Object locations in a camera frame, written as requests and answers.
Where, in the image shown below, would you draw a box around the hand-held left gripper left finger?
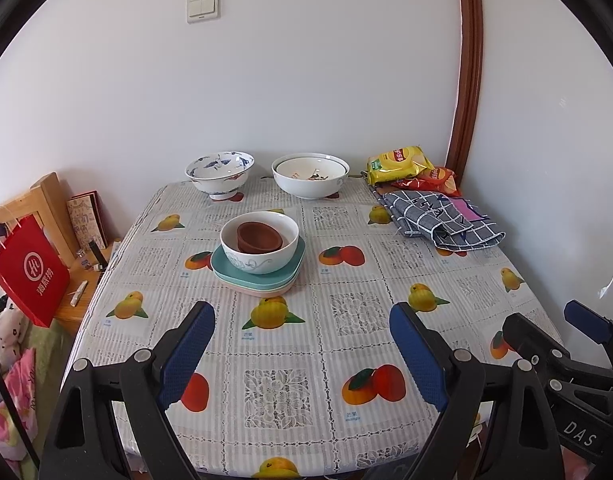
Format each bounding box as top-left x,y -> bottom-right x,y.
38,301 -> 216,480

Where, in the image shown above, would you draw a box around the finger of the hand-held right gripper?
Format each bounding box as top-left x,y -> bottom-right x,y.
502,312 -> 573,368
563,300 -> 613,358

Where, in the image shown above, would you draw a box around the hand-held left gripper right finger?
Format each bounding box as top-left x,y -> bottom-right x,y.
389,302 -> 562,480

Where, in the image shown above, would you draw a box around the teal square plate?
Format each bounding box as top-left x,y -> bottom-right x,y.
210,237 -> 306,282

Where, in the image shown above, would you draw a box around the pink square plate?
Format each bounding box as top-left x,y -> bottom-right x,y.
219,270 -> 297,297

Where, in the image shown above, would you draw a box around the green square plate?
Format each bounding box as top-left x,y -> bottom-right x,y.
214,260 -> 303,291

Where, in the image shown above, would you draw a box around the white bowl with line pattern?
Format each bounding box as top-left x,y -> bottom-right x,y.
220,211 -> 300,275

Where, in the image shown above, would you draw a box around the fruit print tablecloth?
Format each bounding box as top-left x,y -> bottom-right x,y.
66,177 -> 567,480

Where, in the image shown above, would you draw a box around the wooden side table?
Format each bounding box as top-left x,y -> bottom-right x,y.
54,240 -> 122,336

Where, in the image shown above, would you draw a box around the small black stick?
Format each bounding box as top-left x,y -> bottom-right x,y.
89,240 -> 110,271

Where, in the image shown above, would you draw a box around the grey checked folded cloth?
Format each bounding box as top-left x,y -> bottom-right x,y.
373,190 -> 506,251

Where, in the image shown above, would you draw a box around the patterned book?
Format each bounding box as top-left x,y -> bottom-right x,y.
66,190 -> 110,251

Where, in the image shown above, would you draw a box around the red paper shopping bag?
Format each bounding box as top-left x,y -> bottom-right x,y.
0,205 -> 70,328

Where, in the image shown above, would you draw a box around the blue and white patterned bowl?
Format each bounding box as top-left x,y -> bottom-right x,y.
185,150 -> 256,201

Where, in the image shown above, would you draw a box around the pink printed cloth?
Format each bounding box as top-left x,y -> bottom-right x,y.
0,347 -> 40,461

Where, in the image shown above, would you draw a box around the red chip bag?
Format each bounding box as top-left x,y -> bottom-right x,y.
396,166 -> 461,197

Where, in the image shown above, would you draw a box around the white spotted plush toy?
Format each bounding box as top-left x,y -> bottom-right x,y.
0,280 -> 32,376

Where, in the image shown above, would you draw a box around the yellow chip bag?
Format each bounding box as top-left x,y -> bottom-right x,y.
367,146 -> 435,186

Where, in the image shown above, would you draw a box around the large white bowl grey scrolls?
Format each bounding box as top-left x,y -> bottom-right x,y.
272,152 -> 350,200

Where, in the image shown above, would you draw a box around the white bowl with printed inside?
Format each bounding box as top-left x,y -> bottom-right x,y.
275,156 -> 347,183

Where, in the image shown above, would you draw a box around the brown wooden door frame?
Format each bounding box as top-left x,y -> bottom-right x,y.
445,0 -> 482,181

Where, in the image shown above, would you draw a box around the white wall light switch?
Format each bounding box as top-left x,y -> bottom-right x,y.
187,0 -> 220,24

